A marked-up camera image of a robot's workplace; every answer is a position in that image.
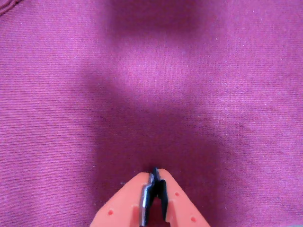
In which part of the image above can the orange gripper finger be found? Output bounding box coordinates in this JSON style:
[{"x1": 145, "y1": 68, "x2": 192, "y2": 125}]
[
  {"x1": 89, "y1": 172, "x2": 159, "y2": 227},
  {"x1": 152, "y1": 167, "x2": 211, "y2": 227}
]

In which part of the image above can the maroon cloth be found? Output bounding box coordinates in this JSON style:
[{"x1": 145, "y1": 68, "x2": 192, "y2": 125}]
[{"x1": 0, "y1": 0, "x2": 303, "y2": 227}]

